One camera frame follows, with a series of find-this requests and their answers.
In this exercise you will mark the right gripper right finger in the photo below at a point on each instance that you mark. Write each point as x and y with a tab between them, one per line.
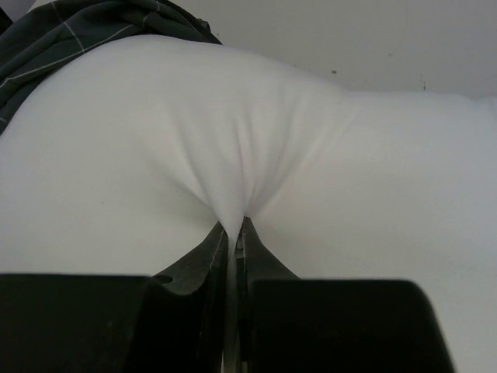
288	324

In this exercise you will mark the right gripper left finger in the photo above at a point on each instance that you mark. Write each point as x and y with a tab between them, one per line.
170	322

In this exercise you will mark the white pillow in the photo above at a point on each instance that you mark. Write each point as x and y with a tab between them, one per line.
125	158

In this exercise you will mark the dark grey checked pillowcase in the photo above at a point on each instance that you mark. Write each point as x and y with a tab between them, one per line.
52	35

